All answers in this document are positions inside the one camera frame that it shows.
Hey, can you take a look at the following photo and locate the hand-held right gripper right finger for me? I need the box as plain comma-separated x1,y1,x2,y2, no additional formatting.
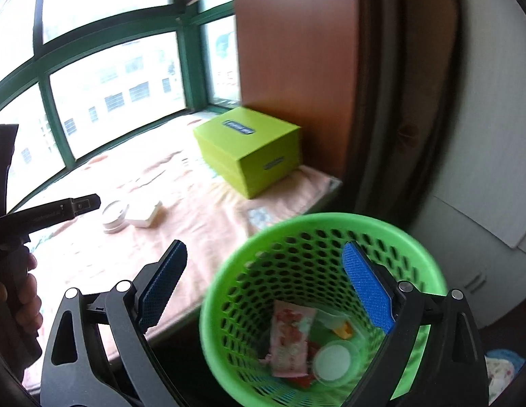
341,241,488,407

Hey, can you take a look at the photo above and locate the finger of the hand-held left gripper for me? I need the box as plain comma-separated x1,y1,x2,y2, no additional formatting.
8,194,101,235

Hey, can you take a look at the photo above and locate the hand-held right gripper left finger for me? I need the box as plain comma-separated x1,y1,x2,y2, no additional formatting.
40,239,188,407

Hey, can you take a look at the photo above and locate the white plastic cup lid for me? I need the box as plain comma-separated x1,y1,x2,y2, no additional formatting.
102,200,130,233

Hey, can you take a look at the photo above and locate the small white cup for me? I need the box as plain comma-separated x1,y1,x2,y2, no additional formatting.
312,341,361,386

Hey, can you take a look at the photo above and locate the pink snack packet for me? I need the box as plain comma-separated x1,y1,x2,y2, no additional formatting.
267,300,317,378

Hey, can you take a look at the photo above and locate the green plastic mesh basket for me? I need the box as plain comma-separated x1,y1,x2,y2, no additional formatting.
199,213,449,407

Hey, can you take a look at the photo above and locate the person's left hand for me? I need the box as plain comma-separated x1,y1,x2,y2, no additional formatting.
0,254,43,341

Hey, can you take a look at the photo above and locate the white foam block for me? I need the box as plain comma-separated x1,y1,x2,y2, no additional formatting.
125,200,163,228

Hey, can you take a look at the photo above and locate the pink printed blanket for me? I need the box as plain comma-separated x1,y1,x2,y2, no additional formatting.
23,110,344,391

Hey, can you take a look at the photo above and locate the green cardboard box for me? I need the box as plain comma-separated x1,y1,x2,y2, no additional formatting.
193,107,303,200

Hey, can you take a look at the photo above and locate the floral cloth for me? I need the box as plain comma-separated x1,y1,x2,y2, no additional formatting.
486,350,526,407

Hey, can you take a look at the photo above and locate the white cabinet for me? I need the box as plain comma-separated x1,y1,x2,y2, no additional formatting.
411,0,526,331

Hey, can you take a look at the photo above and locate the brown wooden wardrobe panel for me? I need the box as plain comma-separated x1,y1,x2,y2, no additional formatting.
231,0,361,179

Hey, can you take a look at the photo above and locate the green window frame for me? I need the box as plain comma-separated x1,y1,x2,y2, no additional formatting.
0,0,242,217

